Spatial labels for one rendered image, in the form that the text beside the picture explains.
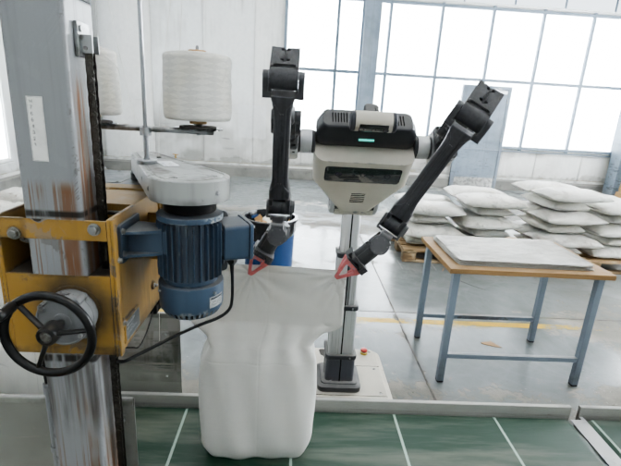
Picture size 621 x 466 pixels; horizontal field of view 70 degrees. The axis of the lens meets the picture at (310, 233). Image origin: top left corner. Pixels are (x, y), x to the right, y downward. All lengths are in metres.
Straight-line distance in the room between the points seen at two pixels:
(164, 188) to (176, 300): 0.26
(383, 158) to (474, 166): 8.39
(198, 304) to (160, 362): 0.99
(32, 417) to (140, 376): 0.58
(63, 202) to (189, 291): 0.32
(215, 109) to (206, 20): 8.51
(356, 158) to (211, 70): 0.77
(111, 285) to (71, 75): 0.42
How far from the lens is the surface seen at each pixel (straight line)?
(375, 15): 9.11
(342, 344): 2.17
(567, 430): 2.21
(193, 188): 0.95
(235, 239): 1.05
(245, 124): 9.39
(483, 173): 10.17
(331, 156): 1.68
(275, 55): 1.23
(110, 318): 1.06
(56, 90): 0.98
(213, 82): 1.10
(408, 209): 1.34
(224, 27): 9.52
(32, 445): 1.68
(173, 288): 1.06
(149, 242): 1.04
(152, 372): 2.06
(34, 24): 0.99
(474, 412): 2.12
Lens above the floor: 1.59
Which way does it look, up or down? 17 degrees down
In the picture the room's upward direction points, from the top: 3 degrees clockwise
